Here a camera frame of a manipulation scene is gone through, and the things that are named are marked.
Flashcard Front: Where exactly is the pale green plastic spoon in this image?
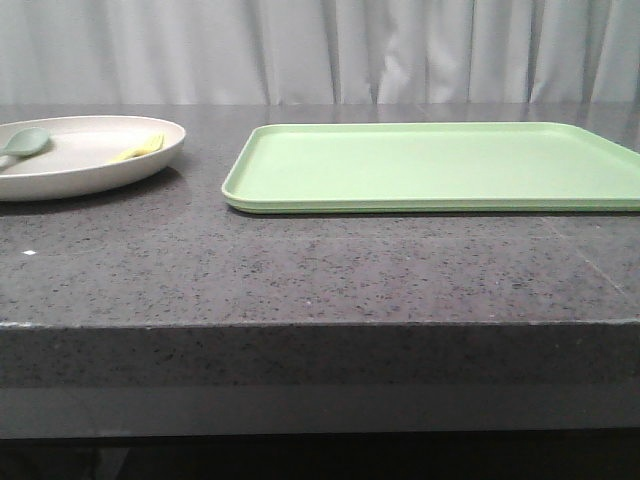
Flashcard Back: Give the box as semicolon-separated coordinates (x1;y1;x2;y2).
1;127;50;170

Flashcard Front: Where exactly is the grey pleated curtain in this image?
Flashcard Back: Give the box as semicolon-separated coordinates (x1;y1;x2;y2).
1;1;639;105

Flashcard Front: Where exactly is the light green plastic tray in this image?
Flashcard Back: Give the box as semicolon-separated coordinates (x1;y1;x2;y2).
221;122;639;214

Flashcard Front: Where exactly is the yellow plastic fork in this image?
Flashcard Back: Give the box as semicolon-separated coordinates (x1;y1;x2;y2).
109;133;165;163

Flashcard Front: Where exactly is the beige round plate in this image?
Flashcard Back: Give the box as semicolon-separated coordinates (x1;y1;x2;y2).
1;115;186;202

